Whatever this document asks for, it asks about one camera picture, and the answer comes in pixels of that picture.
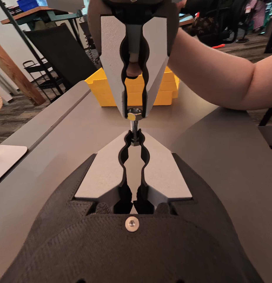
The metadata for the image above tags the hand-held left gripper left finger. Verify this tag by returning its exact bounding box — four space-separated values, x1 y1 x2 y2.
74 130 133 208

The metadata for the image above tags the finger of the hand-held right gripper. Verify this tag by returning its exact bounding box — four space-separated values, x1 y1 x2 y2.
101 15 130 119
139 17 170 118

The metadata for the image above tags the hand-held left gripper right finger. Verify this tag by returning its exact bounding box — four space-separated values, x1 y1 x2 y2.
136 130 193 208

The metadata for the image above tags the yellow plastic bin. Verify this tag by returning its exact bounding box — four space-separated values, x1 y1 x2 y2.
84 66 180 107

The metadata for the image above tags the steel hex bolt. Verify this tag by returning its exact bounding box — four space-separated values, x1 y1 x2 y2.
129 115 140 147

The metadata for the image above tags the steel hex nut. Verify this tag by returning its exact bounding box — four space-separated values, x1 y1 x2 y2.
127 108 142 120

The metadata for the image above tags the person's right forearm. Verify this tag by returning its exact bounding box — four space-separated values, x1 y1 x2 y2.
167 28 272 111

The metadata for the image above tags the person's right hand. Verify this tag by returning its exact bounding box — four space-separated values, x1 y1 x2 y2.
126 61 141 77

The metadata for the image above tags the black leaning panel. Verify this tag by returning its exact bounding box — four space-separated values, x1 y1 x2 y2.
23 22 99 91

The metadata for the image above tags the black utility cart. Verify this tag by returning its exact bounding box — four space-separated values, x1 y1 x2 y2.
23 58 66 103

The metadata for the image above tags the blue storage bin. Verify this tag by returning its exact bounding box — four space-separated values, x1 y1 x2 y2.
17 0 37 8

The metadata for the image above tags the black slanted pole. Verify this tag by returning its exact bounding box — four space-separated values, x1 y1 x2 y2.
0 0 64 96

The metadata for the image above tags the black coiled cable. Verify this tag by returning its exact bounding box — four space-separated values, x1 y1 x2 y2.
85 31 94 58

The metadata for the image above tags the wooden desk with teal frame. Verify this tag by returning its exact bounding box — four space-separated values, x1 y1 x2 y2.
0 6 88 31

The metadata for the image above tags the wooden post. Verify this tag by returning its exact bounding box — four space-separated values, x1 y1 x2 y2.
0 39 46 106

